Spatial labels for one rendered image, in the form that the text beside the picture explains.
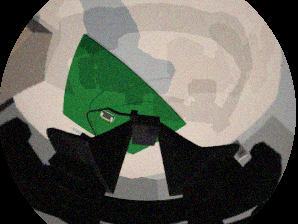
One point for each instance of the green circuit board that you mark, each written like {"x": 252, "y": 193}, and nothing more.
{"x": 97, "y": 79}

